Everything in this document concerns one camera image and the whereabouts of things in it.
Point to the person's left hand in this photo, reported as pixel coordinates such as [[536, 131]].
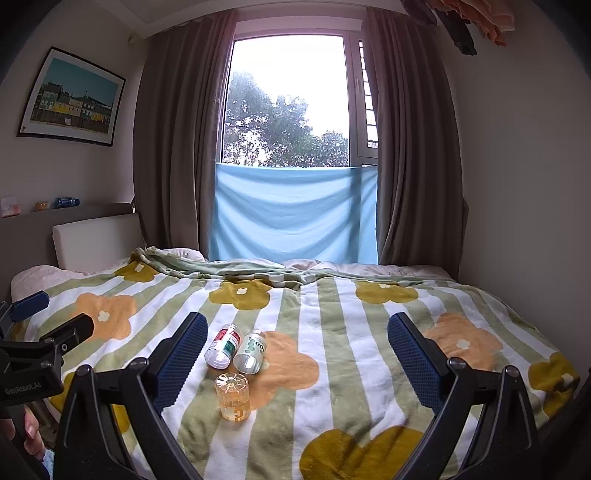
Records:
[[31, 431]]

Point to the pink white toy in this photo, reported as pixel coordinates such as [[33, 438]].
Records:
[[10, 206]]

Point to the grey-brown curtain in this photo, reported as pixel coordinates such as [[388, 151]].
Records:
[[180, 138], [415, 161]]

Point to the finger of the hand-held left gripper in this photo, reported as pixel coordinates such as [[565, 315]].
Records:
[[69, 328], [30, 304]]

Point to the blue plastic bottle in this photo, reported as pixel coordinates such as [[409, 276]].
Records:
[[67, 202]]

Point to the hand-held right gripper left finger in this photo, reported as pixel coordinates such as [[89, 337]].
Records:
[[182, 355]]

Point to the pink pillow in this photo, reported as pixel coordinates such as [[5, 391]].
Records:
[[37, 277]]

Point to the white headboard cushion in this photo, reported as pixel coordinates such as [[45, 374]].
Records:
[[97, 240]]

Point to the striped floral blanket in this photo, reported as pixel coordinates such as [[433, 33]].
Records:
[[323, 323]]

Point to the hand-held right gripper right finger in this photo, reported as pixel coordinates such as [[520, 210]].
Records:
[[413, 364]]

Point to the green-labelled white bottle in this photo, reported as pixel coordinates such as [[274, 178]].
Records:
[[251, 351]]

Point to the orange hanging garment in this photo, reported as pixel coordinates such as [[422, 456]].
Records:
[[485, 18]]

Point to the framed wall picture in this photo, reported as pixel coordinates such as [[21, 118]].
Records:
[[69, 97]]

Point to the white frame window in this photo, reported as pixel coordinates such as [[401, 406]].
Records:
[[286, 92]]

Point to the light blue cloth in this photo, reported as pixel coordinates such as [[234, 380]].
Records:
[[291, 212]]

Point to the grey headboard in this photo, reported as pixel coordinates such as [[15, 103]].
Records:
[[23, 240]]

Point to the red-labelled white bottle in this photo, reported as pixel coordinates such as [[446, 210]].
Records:
[[221, 347]]

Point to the orange clear bottle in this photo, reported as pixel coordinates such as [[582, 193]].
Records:
[[232, 398]]

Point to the small orange figurine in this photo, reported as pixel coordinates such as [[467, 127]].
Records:
[[42, 206]]

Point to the dark hanging garment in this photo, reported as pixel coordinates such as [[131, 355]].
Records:
[[461, 32]]

